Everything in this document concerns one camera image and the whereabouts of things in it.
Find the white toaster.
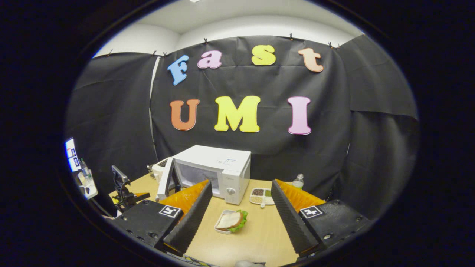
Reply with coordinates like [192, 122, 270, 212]
[150, 158, 173, 184]

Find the bread and lettuce sandwich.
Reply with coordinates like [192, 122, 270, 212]
[216, 210, 248, 233]

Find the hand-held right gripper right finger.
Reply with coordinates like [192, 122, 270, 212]
[271, 179, 371, 258]

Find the white divided dish of beans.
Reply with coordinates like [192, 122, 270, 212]
[249, 187, 276, 209]

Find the white shelf with items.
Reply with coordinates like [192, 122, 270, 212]
[76, 159, 99, 200]

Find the white rectangular tray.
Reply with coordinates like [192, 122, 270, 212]
[214, 210, 243, 235]

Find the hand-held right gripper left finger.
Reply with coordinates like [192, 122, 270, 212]
[109, 181, 213, 256]

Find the white microwave oven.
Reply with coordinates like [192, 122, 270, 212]
[157, 145, 252, 205]

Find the computer screen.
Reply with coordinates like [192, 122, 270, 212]
[65, 138, 81, 172]

